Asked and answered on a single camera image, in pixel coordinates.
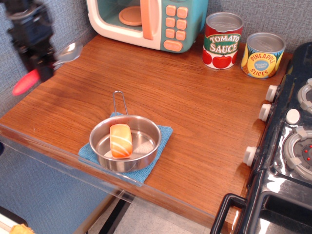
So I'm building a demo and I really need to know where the white stove knob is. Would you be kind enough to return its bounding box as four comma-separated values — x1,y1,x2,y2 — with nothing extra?
243,146,257,167
258,104,272,122
266,85,278,102

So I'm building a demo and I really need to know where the tomato sauce can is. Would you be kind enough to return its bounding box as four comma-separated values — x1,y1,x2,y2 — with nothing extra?
202,12,244,70

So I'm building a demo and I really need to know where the blue cloth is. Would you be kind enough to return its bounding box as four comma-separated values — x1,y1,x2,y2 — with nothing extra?
78,113,173,187

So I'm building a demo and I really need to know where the clear acrylic table guard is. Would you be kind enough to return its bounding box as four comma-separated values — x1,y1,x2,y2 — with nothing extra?
0,125,215,229

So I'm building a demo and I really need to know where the small steel pan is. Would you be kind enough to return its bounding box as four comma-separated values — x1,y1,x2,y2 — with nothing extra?
89,91,161,173

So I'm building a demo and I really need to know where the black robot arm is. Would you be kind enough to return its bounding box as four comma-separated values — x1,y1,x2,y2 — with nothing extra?
1,0,56,82

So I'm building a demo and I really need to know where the toy microwave teal and peach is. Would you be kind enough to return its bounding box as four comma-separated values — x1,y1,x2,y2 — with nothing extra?
86,0,208,53

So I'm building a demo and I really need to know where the red handled metal spoon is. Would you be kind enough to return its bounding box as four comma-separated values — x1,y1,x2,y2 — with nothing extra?
12,42,83,96

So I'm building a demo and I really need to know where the pineapple slices can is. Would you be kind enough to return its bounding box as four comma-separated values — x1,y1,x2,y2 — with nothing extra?
241,32,286,79

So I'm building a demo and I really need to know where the black toy stove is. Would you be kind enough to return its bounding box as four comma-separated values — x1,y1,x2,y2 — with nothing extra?
211,42,312,234

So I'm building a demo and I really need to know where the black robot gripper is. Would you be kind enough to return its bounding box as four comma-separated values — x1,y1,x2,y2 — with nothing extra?
8,20,56,82

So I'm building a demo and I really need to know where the orange salmon sushi toy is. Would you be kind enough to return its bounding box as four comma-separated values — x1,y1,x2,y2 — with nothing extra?
110,124,133,159

